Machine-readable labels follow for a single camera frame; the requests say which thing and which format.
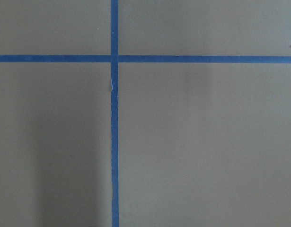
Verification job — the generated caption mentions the vertical blue tape strip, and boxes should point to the vertical blue tape strip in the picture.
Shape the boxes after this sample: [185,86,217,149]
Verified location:
[111,0,119,227]

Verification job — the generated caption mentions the horizontal blue tape strip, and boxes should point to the horizontal blue tape strip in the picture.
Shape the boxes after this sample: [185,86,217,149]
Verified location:
[0,55,291,64]

